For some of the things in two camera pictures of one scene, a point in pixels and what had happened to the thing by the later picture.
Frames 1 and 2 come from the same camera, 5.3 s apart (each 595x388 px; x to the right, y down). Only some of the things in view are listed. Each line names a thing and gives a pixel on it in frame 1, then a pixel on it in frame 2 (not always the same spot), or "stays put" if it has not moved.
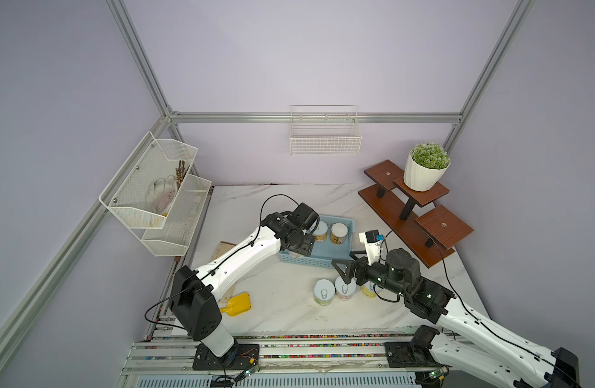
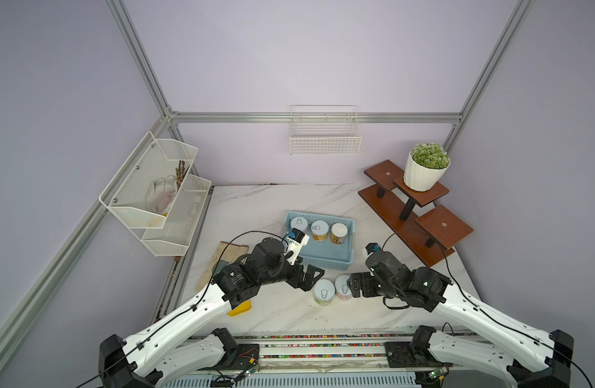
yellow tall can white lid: [338, 233] stays put
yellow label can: [320, 231] stays put
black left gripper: [306, 246] to [296, 281]
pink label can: [343, 290] stays put
